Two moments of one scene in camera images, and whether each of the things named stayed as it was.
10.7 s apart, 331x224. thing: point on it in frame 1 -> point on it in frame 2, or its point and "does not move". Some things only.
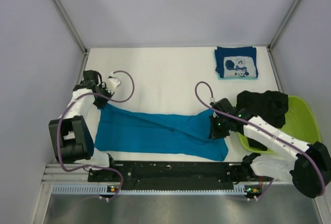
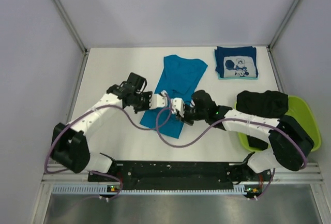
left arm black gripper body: [103, 91] -> [141, 102]
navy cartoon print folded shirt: [236, 61] does not move
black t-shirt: [271, 106] does not move
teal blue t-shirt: [119, 129] -> [179, 79]
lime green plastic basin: [301, 123] does not move
